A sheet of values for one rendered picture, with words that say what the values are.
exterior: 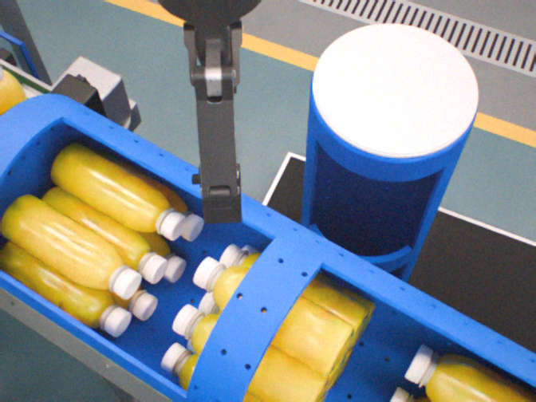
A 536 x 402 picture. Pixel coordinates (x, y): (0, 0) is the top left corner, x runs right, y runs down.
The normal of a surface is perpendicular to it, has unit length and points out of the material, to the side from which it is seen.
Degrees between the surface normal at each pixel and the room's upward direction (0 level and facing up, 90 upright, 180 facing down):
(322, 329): 1
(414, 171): 90
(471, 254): 0
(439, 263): 0
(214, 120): 58
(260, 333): 18
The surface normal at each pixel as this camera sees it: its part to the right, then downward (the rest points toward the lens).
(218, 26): 0.21, 0.82
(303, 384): -0.03, -0.45
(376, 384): -0.19, -0.18
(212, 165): 0.05, 0.50
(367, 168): -0.36, 0.82
